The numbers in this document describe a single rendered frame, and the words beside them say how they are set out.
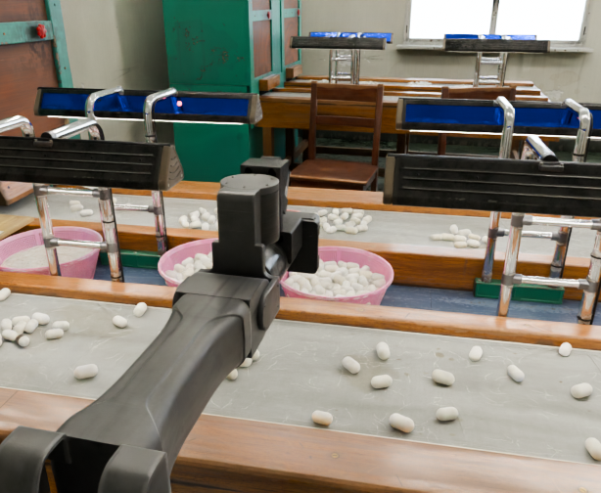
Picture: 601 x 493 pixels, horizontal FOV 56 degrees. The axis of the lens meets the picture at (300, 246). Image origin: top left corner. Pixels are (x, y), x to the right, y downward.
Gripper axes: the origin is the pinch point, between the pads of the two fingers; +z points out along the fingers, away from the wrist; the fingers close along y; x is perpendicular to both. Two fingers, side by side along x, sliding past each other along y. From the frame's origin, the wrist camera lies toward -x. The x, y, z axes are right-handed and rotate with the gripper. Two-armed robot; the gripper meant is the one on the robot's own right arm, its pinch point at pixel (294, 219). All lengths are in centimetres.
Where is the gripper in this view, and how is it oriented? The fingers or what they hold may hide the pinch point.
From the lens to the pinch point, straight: 74.3
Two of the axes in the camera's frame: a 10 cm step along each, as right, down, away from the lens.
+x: -0.1, 9.3, 3.7
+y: -9.7, -0.9, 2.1
